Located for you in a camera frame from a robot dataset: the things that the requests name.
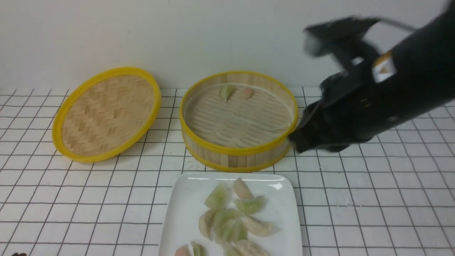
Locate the green dumpling plate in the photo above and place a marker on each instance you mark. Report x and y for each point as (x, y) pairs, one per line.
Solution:
(219, 197)
(224, 215)
(250, 206)

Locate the dark object at bottom edge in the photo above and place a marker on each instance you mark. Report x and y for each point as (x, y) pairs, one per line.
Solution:
(19, 254)

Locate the yellow rimmed bamboo steamer basket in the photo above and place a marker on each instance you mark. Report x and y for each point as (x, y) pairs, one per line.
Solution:
(240, 135)

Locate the white rectangular plate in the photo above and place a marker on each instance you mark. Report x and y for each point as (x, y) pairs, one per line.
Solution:
(186, 205)

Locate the yellow rimmed bamboo steamer lid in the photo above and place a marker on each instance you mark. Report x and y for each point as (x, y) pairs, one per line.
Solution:
(106, 115)

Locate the green dumpling bottom left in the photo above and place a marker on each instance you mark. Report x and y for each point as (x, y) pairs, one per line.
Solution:
(198, 249)

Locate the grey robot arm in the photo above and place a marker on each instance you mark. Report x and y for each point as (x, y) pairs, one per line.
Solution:
(434, 44)

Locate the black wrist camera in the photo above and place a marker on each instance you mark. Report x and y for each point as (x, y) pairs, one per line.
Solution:
(343, 38)

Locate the pale dumpling left plate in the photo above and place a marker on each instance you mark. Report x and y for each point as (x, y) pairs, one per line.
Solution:
(205, 223)

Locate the pink dumpling bottom left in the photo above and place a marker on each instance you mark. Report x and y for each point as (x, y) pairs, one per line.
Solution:
(183, 251)

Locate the green dumpling upper left plate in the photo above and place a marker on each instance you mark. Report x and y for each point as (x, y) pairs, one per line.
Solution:
(219, 197)

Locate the green dumpling centre plate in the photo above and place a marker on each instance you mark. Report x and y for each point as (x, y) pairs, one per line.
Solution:
(224, 215)

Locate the pale dumpling bottom right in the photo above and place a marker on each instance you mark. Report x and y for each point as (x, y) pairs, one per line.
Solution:
(250, 248)

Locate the pink dumpling in steamer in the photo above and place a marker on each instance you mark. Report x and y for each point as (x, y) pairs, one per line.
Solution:
(247, 93)

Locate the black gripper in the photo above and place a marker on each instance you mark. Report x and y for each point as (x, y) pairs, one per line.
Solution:
(355, 107)

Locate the pink dumpling top plate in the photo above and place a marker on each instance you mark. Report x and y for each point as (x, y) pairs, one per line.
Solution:
(241, 189)

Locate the green dumpling right plate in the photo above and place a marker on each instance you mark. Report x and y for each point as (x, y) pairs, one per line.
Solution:
(250, 206)

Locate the green dumpling lower centre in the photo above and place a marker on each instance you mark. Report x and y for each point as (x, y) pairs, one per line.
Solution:
(233, 231)

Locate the green dumpling in steamer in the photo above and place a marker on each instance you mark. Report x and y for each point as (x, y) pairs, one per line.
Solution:
(226, 91)

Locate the green dumpling bottom centre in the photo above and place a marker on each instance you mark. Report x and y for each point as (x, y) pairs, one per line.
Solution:
(229, 250)

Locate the white dumpling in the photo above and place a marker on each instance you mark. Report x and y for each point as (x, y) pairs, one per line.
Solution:
(257, 227)

